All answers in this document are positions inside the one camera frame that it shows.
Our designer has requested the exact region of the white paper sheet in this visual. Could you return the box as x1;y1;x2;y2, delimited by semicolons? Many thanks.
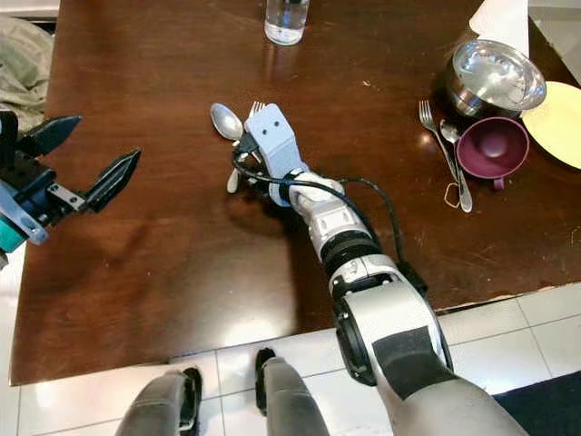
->
469;0;531;58

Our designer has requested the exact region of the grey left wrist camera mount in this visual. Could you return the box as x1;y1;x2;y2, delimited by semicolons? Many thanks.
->
0;177;48;246

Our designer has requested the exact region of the stainless steel bowl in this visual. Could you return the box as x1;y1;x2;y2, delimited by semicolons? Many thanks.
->
445;39;548;119

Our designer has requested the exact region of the clear water glass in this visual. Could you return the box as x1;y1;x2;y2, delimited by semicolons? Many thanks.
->
264;0;311;46

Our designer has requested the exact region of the green elastic strap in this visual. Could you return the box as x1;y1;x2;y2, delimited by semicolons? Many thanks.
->
0;218;26;255

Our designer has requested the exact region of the grey robot left leg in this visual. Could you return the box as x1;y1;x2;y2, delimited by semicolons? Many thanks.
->
118;368;203;436

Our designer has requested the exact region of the grey robot leg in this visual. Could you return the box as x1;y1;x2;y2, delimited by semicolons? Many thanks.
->
118;368;203;436
254;347;332;436

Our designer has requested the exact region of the maroon plastic cup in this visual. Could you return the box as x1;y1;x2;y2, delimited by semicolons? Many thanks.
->
456;115;531;191

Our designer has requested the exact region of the silver fork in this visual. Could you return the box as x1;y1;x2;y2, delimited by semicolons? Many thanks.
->
241;100;266;124
419;100;458;178

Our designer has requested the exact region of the yellowish rubber band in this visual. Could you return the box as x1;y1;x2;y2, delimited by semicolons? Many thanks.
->
445;182;465;209

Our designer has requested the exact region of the silver spoon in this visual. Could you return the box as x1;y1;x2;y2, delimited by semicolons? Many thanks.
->
439;121;476;214
210;103;251;194

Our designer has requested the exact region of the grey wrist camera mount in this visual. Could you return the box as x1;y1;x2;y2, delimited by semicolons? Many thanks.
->
0;177;48;246
247;103;308;205

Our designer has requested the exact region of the pale yellow plate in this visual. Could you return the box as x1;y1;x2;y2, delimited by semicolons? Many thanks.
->
520;80;581;172

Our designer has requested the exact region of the olive green fabric bag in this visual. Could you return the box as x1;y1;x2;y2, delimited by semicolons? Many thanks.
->
0;16;57;112

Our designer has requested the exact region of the grey robot right leg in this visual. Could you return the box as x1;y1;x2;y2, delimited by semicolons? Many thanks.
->
254;347;332;436

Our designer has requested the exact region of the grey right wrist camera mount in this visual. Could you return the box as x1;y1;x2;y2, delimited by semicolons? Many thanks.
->
247;103;308;205

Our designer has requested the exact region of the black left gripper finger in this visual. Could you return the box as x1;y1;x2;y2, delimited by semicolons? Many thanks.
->
86;150;143;214
41;115;83;155

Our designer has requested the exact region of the black floor mat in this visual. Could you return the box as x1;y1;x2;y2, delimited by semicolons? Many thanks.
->
490;368;581;436

